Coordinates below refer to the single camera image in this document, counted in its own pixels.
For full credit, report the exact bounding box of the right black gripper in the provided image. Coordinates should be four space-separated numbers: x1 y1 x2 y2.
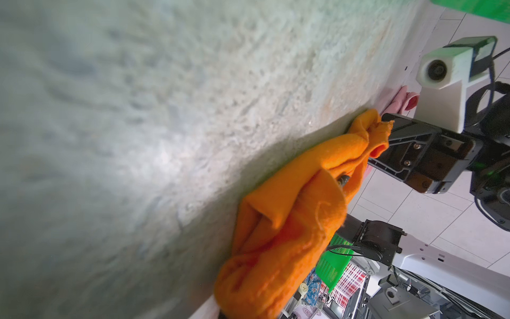
369 113 484 194

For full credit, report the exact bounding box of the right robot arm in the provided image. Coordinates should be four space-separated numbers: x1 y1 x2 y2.
337 82 509 318

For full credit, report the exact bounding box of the pink folded t-shirt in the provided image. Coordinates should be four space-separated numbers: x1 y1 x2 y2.
380 86 420 115

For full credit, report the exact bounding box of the orange t-shirt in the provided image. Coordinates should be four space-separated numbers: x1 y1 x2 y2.
214 110 394 318

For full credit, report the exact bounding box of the green plastic perforated basket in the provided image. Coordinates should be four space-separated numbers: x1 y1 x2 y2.
431 0 510 24

